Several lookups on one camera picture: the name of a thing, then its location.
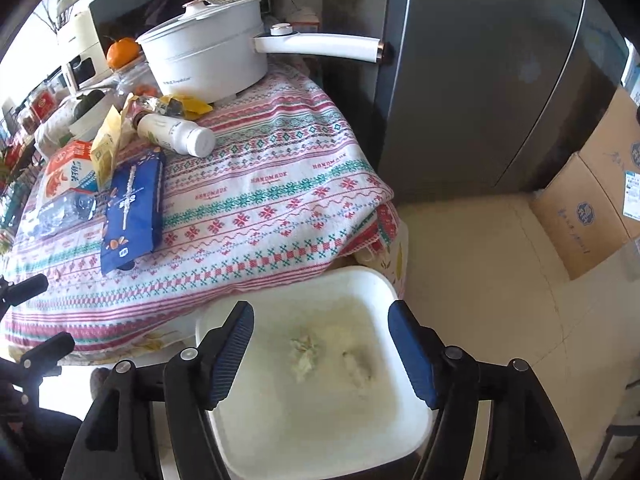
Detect bare branch decoration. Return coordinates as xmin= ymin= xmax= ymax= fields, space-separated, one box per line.
xmin=35 ymin=0 xmax=68 ymax=36

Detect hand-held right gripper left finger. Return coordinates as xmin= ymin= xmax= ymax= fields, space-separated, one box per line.
xmin=72 ymin=301 xmax=256 ymax=480

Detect blue snack packet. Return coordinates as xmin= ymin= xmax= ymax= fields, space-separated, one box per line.
xmin=100 ymin=149 xmax=167 ymax=276

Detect cardboard box with label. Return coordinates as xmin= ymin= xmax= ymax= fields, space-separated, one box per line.
xmin=580 ymin=85 xmax=640 ymax=201

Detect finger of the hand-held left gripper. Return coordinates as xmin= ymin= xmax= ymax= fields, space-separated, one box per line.
xmin=0 ymin=274 xmax=50 ymax=318
xmin=17 ymin=332 xmax=76 ymax=378

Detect large cardboard box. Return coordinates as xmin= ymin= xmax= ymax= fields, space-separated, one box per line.
xmin=530 ymin=152 xmax=640 ymax=281

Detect white bowl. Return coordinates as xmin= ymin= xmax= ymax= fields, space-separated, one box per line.
xmin=67 ymin=91 xmax=120 ymax=133

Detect cream countertop appliance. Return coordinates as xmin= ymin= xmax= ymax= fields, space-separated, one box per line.
xmin=56 ymin=12 xmax=113 ymax=92

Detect white plastic bottle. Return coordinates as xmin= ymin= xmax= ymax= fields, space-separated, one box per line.
xmin=136 ymin=112 xmax=217 ymax=157

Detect foil wrapper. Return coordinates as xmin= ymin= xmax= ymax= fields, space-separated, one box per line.
xmin=124 ymin=94 xmax=186 ymax=128

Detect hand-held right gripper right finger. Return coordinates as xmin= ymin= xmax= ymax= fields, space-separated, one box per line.
xmin=387 ymin=300 xmax=583 ymax=480

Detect green squash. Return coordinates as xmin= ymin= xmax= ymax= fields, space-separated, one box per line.
xmin=74 ymin=89 xmax=107 ymax=113

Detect glass jar of tangerines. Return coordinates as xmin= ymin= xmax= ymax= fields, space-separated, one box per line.
xmin=114 ymin=67 xmax=162 ymax=100

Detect crumpled tissue with green print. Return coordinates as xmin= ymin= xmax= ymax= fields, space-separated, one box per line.
xmin=289 ymin=329 xmax=326 ymax=383

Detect grey furry slipper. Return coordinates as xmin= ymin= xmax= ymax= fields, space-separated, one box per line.
xmin=90 ymin=367 xmax=114 ymax=402

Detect orange fruit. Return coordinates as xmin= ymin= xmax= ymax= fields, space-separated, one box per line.
xmin=106 ymin=36 xmax=142 ymax=70

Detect pale yellow snack packet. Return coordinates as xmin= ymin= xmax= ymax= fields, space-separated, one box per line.
xmin=90 ymin=107 xmax=136 ymax=191

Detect patterned woven tablecloth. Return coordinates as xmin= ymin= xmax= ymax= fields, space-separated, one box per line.
xmin=0 ymin=57 xmax=401 ymax=356

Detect orange and white snack packet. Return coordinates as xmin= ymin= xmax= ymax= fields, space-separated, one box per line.
xmin=37 ymin=140 xmax=101 ymax=211

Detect person's dark trousers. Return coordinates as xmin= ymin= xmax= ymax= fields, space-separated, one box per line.
xmin=0 ymin=407 xmax=83 ymax=480

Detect black wire storage rack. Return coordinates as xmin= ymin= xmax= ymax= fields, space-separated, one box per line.
xmin=0 ymin=72 xmax=63 ymax=241

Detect white electric pot with handle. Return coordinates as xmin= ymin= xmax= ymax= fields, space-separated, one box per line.
xmin=136 ymin=0 xmax=388 ymax=103

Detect clear crushed plastic bottle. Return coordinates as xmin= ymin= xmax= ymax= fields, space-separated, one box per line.
xmin=36 ymin=192 xmax=108 ymax=238

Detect white plastic bin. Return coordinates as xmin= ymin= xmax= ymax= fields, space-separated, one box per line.
xmin=195 ymin=266 xmax=436 ymax=480

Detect red and white carton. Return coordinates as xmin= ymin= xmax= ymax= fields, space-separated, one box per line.
xmin=290 ymin=7 xmax=322 ymax=36

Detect grey refrigerator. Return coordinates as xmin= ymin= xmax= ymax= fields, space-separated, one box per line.
xmin=320 ymin=0 xmax=631 ymax=206

